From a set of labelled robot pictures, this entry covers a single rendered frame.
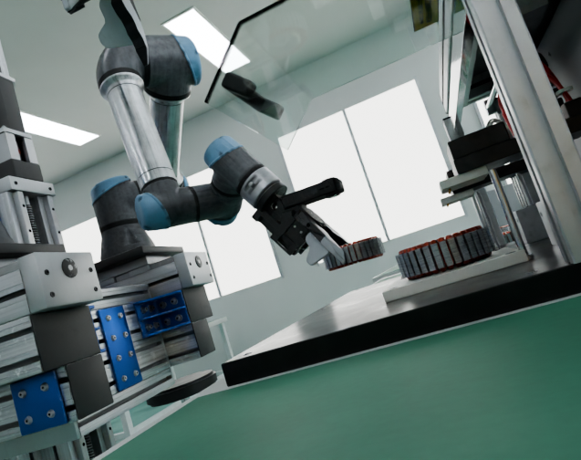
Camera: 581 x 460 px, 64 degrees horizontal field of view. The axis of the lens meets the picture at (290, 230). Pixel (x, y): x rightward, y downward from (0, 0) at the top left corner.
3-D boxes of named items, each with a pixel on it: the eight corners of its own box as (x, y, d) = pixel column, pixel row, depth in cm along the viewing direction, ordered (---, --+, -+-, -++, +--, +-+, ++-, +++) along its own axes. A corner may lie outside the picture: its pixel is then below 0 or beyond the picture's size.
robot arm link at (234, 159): (225, 157, 99) (233, 126, 93) (261, 189, 96) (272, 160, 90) (197, 171, 94) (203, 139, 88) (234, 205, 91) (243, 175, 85)
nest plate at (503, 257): (385, 303, 51) (381, 292, 51) (398, 288, 65) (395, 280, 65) (529, 260, 46) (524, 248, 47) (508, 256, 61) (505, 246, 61)
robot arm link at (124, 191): (97, 235, 134) (85, 191, 136) (142, 225, 141) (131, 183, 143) (100, 224, 124) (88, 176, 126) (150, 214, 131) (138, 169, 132)
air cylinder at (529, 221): (527, 244, 72) (513, 210, 72) (519, 244, 79) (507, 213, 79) (562, 233, 70) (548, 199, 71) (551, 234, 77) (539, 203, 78)
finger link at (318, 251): (327, 284, 79) (302, 252, 85) (350, 257, 77) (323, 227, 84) (316, 278, 76) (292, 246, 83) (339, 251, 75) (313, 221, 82)
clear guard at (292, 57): (204, 104, 44) (187, 47, 45) (285, 151, 67) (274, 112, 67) (576, -74, 34) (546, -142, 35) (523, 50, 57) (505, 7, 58)
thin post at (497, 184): (519, 263, 47) (484, 172, 48) (517, 262, 49) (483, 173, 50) (535, 257, 47) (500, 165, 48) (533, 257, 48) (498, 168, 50)
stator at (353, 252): (319, 274, 80) (313, 253, 81) (334, 270, 91) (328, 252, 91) (382, 256, 77) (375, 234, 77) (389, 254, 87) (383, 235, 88)
